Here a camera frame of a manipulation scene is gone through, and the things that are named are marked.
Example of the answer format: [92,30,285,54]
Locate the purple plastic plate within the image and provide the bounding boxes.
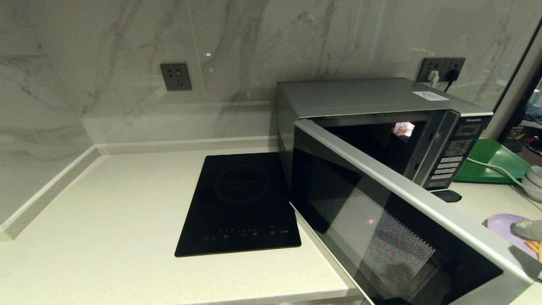
[487,213,542,260]

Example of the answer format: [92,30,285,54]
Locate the black glass microwave door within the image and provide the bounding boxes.
[289,119,536,305]

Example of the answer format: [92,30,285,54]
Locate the white stacked bowls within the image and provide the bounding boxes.
[521,165,542,202]

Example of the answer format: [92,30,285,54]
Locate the green plastic cutting board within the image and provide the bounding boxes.
[454,139,532,184]

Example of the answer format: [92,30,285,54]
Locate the black cloth pad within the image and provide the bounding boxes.
[431,189,463,203]

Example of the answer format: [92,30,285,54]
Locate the white paper label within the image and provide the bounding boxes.
[413,91,450,101]

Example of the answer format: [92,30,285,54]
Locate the black power plug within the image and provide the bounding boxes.
[444,69,460,92]

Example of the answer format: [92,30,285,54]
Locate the black induction cooktop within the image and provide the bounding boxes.
[174,152,302,258]

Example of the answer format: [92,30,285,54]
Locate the white power cable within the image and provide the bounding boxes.
[466,157,530,187]

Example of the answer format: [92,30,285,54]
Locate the black wire basket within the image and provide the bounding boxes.
[502,125,535,153]

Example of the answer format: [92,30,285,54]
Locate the grey double wall socket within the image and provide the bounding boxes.
[417,58,466,83]

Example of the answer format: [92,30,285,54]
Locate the grey single wall socket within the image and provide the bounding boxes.
[160,63,192,91]

